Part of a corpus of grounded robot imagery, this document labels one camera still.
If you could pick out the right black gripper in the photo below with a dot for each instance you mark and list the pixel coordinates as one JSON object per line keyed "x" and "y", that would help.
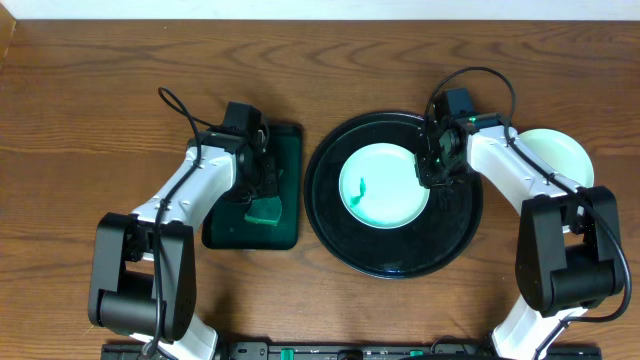
{"x": 428, "y": 179}

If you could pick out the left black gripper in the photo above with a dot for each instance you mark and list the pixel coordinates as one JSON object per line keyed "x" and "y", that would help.
{"x": 267, "y": 185}

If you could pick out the green sponge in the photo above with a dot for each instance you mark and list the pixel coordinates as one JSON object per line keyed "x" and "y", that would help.
{"x": 265, "y": 211}

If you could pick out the pale green plate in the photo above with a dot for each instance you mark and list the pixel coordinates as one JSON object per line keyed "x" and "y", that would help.
{"x": 379, "y": 187}
{"x": 562, "y": 153}

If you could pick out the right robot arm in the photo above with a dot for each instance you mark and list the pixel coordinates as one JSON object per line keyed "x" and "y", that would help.
{"x": 570, "y": 266}

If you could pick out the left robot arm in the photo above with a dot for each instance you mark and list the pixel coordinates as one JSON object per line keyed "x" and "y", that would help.
{"x": 143, "y": 282}

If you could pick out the rectangular black water tray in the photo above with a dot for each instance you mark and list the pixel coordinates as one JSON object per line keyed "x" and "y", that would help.
{"x": 225, "y": 226}

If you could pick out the round black tray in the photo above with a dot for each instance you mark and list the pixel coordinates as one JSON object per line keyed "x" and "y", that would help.
{"x": 435, "y": 238}

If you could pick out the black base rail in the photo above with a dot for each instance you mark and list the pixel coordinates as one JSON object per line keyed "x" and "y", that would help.
{"x": 444, "y": 348}

